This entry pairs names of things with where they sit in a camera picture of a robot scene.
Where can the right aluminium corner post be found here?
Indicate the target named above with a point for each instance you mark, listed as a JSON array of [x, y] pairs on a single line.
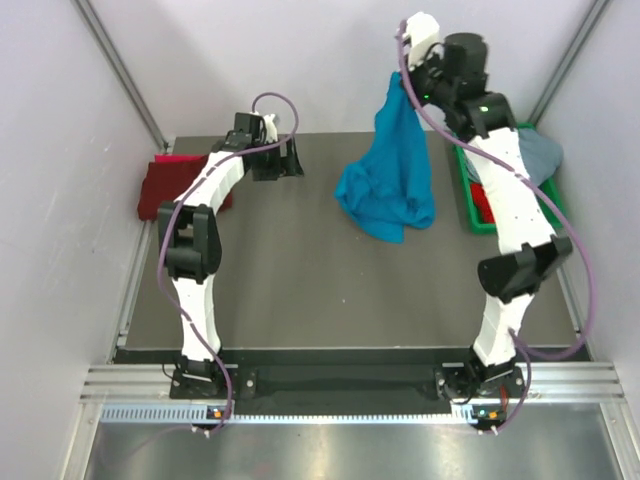
[[595, 12]]

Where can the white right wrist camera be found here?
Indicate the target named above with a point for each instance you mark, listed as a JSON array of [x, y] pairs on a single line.
[[421, 33]]

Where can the red t shirt in bin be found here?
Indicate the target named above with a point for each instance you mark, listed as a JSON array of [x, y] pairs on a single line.
[[481, 204]]

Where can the left aluminium corner post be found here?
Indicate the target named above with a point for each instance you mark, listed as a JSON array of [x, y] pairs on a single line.
[[99, 33]]

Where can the blue t shirt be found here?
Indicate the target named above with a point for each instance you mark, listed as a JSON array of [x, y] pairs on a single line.
[[390, 187]]

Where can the grey t shirt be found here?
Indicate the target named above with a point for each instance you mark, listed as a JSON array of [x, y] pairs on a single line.
[[540, 158]]

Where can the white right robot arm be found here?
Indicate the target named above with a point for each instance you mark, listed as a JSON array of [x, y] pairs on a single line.
[[529, 249]]

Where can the aluminium front rail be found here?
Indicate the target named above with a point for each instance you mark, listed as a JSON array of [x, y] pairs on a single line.
[[140, 394]]

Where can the pink folded t shirt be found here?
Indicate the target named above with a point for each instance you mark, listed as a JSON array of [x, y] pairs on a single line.
[[172, 158]]

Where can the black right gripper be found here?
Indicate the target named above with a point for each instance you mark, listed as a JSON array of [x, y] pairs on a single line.
[[429, 61]]

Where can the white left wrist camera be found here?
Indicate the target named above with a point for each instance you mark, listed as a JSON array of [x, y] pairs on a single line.
[[268, 128]]

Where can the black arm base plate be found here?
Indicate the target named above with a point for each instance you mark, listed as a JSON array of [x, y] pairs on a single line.
[[432, 382]]

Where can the aluminium corner post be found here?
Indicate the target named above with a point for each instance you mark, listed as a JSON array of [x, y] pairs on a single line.
[[595, 12], [99, 33]]

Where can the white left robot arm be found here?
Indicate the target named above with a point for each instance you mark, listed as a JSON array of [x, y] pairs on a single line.
[[190, 246]]

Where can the dark red folded t shirt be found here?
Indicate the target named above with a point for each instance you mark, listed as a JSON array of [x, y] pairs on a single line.
[[164, 182]]

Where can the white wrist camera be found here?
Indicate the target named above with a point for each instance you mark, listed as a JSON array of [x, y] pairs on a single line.
[[268, 128], [421, 33]]

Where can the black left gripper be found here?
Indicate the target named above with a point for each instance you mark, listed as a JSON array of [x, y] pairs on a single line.
[[271, 173]]

